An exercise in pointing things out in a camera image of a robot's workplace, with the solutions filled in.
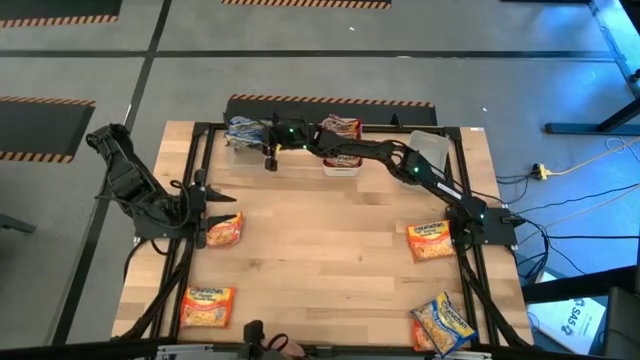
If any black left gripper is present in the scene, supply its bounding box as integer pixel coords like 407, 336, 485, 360
172, 168, 239, 250

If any red Maruchan ramen pack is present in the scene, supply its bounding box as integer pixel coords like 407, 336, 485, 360
327, 153, 362, 169
324, 124, 362, 141
323, 113, 362, 129

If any pale grey plastic bin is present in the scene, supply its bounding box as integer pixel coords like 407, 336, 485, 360
405, 129, 453, 181

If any orange Maruchan ramen pack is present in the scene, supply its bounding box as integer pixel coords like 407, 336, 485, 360
178, 285, 237, 330
411, 318, 437, 352
206, 211, 245, 248
405, 220, 456, 264

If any clear plastic bin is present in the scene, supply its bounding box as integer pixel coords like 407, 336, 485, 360
227, 117, 274, 178

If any hazard-striped black floor mat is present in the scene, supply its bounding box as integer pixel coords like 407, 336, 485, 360
0, 95, 97, 165
0, 0, 124, 30
223, 93, 439, 126
221, 0, 393, 11

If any white plastic bin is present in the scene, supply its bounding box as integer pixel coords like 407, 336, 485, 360
320, 119, 365, 178

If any black rig crossbeam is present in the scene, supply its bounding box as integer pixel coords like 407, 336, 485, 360
0, 335, 640, 360

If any dark grey furniture foot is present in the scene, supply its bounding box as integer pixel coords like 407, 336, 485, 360
0, 213, 38, 235

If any black rig beam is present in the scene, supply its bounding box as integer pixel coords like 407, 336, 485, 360
521, 264, 640, 305

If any white cardboard box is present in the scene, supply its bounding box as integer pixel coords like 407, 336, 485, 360
526, 295, 610, 357

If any dark grey chair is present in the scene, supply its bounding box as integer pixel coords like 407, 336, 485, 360
602, 286, 640, 360

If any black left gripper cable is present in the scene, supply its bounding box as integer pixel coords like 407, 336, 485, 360
149, 178, 196, 257

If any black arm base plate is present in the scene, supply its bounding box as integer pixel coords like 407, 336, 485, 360
133, 199, 201, 240
446, 206, 518, 247

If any black leader arm handle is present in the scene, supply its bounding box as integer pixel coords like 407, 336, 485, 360
242, 319, 282, 360

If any silver metal bracket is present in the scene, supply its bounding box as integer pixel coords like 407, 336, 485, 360
432, 349, 494, 360
156, 343, 215, 358

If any yellow extension cable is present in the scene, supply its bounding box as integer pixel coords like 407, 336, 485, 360
547, 141, 640, 177

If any black desk leg frame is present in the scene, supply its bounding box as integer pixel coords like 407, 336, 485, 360
543, 0, 640, 136

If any black floor cable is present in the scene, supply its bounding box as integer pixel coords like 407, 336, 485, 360
509, 182, 640, 216
519, 232, 640, 241

